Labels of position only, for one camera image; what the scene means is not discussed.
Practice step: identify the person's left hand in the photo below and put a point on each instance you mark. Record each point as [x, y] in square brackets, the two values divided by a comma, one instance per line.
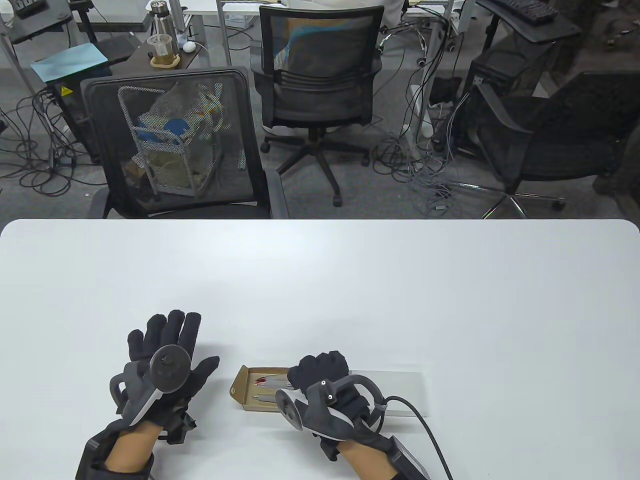
[175, 330]

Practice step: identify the person's right hand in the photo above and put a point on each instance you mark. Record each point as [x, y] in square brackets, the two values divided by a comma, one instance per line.
[320, 367]

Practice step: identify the clear red-tipped pen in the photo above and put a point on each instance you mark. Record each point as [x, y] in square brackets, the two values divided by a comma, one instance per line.
[270, 381]

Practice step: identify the clear grey-grip gel pen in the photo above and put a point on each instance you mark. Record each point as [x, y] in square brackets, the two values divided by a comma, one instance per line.
[262, 398]

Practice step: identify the kraft pull-out pencil case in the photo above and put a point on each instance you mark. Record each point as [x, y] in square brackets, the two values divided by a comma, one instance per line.
[405, 390]

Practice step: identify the person's left forearm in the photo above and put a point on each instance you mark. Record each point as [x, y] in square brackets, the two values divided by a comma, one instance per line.
[130, 450]

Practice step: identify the grey left hand controller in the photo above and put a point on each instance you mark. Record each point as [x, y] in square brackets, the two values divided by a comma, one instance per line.
[170, 365]

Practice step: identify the grey hand controller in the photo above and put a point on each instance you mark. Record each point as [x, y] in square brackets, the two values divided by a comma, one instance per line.
[170, 365]
[325, 415]

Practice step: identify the grey right hand controller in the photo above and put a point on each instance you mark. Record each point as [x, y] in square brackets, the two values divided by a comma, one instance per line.
[325, 415]

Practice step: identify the black mesh armchair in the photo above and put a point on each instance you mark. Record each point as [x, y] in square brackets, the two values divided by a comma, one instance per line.
[100, 125]

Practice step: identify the black cabinet yellow label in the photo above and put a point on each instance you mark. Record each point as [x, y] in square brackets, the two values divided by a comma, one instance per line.
[75, 115]

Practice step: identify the dark brown side desk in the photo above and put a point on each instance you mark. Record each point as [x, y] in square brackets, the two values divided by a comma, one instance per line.
[192, 59]

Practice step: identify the glass cup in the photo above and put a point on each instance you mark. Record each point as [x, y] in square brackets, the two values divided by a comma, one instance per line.
[162, 50]

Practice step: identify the white computer mouse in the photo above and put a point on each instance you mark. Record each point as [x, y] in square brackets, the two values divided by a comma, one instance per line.
[189, 47]

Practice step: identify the teal sheet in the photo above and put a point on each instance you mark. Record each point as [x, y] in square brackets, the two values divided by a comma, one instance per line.
[70, 62]

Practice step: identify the black mesh swivel chair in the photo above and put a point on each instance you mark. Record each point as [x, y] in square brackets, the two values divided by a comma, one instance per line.
[320, 60]

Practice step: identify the steel-lid water bottle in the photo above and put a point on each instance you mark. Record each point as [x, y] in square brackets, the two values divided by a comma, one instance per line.
[161, 20]

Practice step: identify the black chrome-base office chair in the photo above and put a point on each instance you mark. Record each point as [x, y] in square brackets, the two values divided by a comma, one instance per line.
[575, 150]

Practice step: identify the black stand tray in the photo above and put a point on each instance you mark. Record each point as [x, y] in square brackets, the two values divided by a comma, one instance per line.
[35, 22]

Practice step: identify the black keyboard tray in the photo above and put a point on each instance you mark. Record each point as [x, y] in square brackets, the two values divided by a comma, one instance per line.
[550, 30]

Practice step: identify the black keyboard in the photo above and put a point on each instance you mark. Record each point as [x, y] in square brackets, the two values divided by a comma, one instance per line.
[527, 10]

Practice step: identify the black right wrist mount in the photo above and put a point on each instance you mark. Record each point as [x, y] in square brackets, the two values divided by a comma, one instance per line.
[407, 457]

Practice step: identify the black wrist mount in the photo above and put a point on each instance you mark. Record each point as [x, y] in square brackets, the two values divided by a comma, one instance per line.
[92, 455]
[407, 457]

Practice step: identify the black left wrist mount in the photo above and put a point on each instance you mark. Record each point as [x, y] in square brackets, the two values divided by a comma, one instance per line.
[92, 455]

